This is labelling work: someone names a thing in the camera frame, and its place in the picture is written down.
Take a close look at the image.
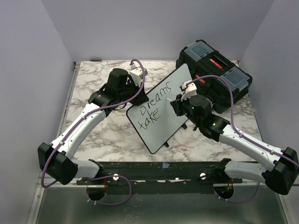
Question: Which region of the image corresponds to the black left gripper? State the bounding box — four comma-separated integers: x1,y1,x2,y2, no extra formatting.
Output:
118,80,149,107

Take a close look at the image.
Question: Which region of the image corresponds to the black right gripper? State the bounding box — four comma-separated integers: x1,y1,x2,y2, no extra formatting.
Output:
170,92,201,127

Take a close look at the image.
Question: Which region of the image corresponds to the white whiteboard black frame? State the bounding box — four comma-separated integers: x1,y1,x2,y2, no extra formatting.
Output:
126,64,192,154

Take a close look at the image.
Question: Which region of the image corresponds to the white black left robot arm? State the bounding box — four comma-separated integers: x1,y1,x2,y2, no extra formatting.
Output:
37,67,149,185

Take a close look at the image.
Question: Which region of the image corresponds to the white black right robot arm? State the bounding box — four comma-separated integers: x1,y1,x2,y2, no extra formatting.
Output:
170,94,299,195

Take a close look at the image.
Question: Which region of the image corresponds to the black red toolbox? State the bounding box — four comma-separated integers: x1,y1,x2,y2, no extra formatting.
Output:
176,40,252,114

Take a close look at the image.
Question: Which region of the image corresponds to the blue tape piece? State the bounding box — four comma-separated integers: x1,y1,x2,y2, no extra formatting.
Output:
162,162,170,169

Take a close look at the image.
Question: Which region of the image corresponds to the black mounting base bar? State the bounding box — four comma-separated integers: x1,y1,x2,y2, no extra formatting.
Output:
77,159,231,195

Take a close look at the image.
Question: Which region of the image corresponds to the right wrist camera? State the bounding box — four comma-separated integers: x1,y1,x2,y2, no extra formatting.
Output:
181,80,197,101

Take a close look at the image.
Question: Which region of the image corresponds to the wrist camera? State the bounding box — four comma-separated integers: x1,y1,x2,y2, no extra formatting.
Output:
129,64,143,87
181,80,197,101

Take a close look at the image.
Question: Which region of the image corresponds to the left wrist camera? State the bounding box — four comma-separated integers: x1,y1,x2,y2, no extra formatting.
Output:
129,64,143,87

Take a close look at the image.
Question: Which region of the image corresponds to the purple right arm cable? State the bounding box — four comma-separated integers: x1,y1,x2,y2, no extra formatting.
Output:
182,75,299,203

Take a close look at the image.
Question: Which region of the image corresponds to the aluminium side rail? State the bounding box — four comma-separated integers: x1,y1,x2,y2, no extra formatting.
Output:
53,61,81,139

